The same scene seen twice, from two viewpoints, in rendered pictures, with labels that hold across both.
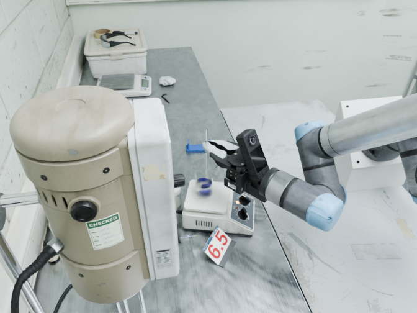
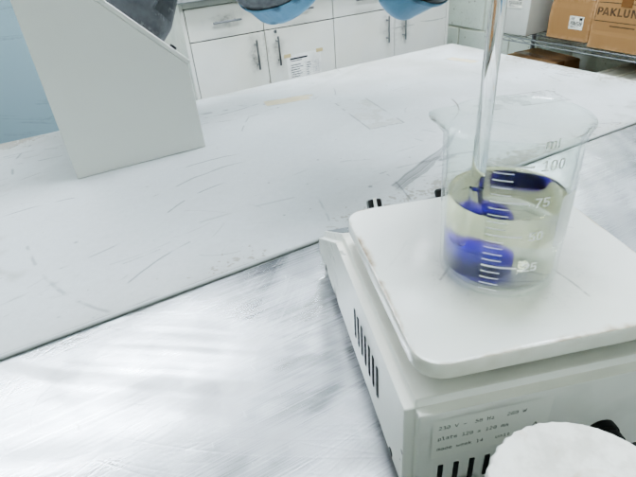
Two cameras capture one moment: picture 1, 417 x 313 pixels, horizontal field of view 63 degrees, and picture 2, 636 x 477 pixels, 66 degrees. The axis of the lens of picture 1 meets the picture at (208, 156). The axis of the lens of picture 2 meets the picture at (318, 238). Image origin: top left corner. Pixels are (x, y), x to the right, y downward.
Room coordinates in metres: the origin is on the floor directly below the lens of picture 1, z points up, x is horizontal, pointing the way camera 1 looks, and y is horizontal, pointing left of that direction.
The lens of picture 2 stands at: (0.82, 0.16, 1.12)
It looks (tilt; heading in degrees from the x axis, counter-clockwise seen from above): 33 degrees down; 255
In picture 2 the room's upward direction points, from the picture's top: 5 degrees counter-clockwise
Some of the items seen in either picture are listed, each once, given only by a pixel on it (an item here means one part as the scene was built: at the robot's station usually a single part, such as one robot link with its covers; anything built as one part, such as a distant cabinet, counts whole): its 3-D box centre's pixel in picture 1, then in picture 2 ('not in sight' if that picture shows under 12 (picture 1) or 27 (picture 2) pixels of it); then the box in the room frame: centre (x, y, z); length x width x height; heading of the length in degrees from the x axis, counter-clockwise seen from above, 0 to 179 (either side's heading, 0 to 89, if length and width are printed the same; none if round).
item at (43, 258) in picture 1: (35, 266); not in sight; (0.19, 0.16, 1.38); 0.03 x 0.01 x 0.01; 158
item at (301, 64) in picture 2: not in sight; (306, 79); (0.11, -2.49, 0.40); 0.24 x 0.01 x 0.30; 12
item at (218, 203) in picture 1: (207, 195); (494, 258); (0.70, 0.00, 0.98); 0.12 x 0.12 x 0.01; 83
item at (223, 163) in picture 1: (226, 159); not in sight; (0.64, -0.04, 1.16); 0.09 x 0.05 x 0.02; 49
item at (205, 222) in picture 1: (216, 207); (462, 295); (0.69, -0.02, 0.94); 0.22 x 0.13 x 0.08; 83
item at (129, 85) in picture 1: (124, 85); not in sight; (1.52, 0.41, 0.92); 0.26 x 0.19 x 0.05; 98
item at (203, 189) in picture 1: (204, 182); (498, 194); (0.71, 0.01, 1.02); 0.06 x 0.05 x 0.08; 150
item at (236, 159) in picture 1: (251, 174); not in sight; (0.62, -0.10, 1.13); 0.12 x 0.08 x 0.09; 48
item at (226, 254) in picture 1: (219, 246); not in sight; (0.57, -0.03, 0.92); 0.09 x 0.06 x 0.04; 155
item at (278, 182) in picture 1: (280, 187); not in sight; (0.56, -0.16, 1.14); 0.08 x 0.05 x 0.08; 138
